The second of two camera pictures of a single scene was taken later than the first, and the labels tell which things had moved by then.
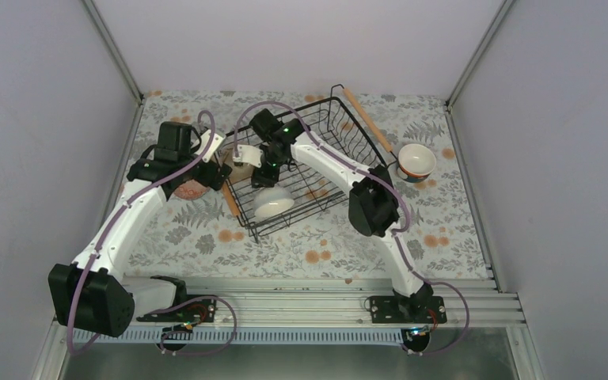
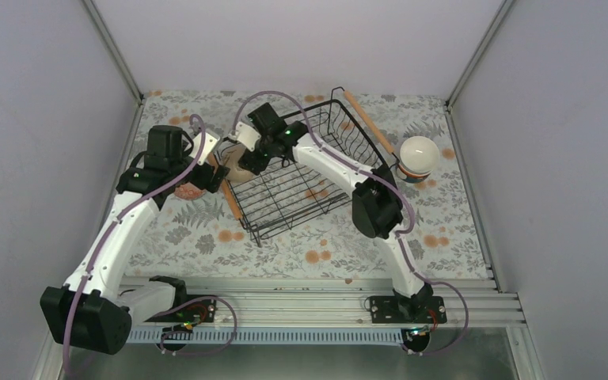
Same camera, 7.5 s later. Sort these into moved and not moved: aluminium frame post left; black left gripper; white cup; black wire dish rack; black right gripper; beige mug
Moved: black right gripper; white cup
Not moved: black left gripper; black wire dish rack; aluminium frame post left; beige mug
